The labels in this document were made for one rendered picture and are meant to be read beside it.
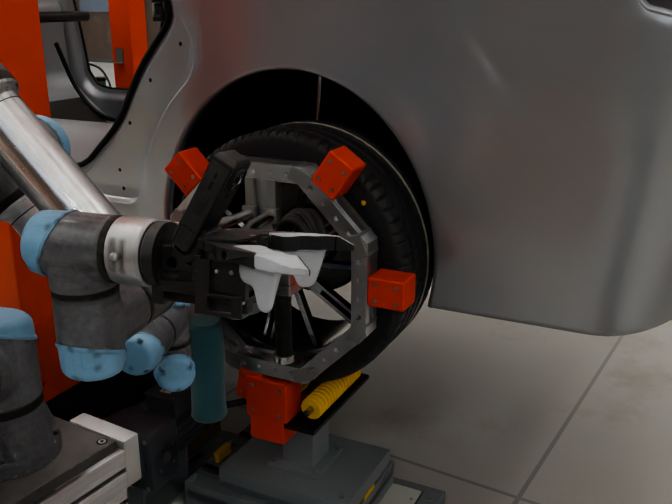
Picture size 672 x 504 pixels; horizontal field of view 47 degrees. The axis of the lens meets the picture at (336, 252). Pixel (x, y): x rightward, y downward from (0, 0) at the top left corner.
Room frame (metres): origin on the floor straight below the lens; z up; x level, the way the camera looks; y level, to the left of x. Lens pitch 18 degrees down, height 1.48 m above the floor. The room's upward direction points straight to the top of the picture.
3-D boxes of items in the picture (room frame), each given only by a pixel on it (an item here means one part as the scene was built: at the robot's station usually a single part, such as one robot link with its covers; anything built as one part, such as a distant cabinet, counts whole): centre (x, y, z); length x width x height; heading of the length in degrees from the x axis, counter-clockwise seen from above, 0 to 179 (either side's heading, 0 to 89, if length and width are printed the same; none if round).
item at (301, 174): (1.78, 0.16, 0.85); 0.54 x 0.07 x 0.54; 64
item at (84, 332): (0.84, 0.28, 1.11); 0.11 x 0.08 x 0.11; 163
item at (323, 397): (1.81, 0.01, 0.51); 0.29 x 0.06 x 0.06; 154
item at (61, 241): (0.82, 0.29, 1.21); 0.11 x 0.08 x 0.09; 73
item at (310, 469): (1.93, 0.09, 0.32); 0.40 x 0.30 x 0.28; 64
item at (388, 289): (1.64, -0.13, 0.85); 0.09 x 0.08 x 0.07; 64
